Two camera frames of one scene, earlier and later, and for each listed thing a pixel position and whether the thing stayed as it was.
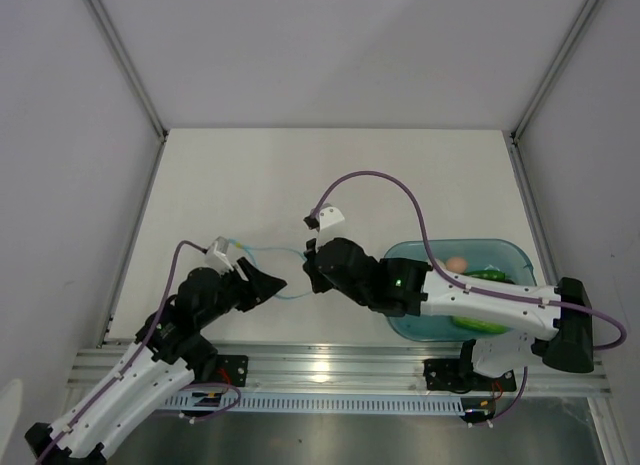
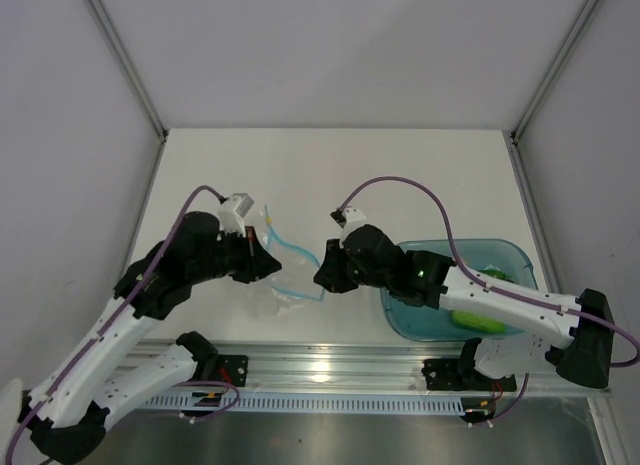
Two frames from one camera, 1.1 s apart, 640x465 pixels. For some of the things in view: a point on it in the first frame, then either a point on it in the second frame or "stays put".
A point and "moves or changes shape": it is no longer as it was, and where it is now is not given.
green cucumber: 477,325 stays put
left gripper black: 262,285 -> 257,261
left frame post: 125,59 stays put
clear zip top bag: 286,264 moves or changes shape
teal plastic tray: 515,258 stays put
